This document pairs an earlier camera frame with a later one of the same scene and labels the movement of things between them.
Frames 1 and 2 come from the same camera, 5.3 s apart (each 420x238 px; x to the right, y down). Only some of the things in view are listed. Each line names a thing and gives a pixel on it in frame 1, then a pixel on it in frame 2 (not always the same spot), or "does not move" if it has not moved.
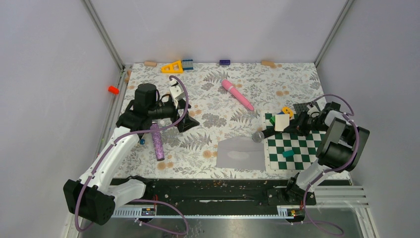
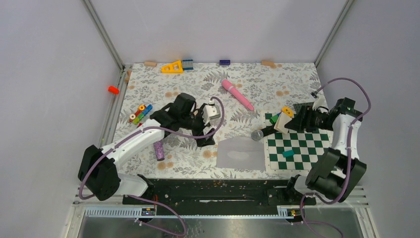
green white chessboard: (288, 150) does not move
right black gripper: (298, 125) does not move
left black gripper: (186, 122) -> (202, 142)
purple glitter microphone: (157, 142) does not move
